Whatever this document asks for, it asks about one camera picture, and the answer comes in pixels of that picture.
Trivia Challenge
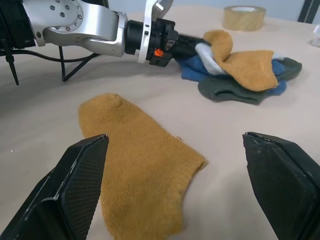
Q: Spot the dark green sock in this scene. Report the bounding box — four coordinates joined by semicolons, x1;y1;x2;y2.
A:
197;56;303;106

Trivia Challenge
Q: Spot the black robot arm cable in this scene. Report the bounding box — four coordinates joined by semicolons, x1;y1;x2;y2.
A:
0;48;101;63

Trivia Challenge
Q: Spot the black toothed bar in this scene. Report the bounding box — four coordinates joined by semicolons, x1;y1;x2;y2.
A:
296;0;320;25

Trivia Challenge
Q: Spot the flat mustard yellow sock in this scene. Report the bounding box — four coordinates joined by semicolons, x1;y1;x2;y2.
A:
78;93;209;240

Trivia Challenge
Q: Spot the brown packing tape roll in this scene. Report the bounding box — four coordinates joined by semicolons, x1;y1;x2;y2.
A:
222;5;267;32

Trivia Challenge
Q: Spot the crumpled mustard yellow sock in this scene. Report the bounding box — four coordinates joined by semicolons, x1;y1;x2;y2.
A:
202;29;279;92

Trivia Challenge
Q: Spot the black cable tie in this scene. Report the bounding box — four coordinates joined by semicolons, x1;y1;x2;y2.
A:
1;37;20;86

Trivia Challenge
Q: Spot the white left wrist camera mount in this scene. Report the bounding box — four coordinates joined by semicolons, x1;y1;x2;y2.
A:
136;0;175;65

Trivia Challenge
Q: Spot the light grey sock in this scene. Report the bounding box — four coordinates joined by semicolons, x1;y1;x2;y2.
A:
194;42;285;76

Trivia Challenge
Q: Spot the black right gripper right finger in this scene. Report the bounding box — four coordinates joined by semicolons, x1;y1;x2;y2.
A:
242;131;320;240

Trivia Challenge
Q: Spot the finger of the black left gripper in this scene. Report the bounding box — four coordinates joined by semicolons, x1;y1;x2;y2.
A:
171;46;201;61
176;33;210;49

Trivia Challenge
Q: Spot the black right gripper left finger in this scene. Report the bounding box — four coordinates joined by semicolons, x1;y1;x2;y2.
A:
0;133;110;240

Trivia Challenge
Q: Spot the blue sock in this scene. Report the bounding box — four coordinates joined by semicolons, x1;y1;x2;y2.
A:
178;54;288;97

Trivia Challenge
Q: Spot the black ribbed block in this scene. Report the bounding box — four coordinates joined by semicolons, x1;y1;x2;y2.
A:
0;0;37;50

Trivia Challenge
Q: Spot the black wire frame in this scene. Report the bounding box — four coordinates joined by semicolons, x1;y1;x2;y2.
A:
58;45;101;82

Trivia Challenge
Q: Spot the small white object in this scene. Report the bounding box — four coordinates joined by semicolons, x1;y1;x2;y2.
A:
310;24;320;48

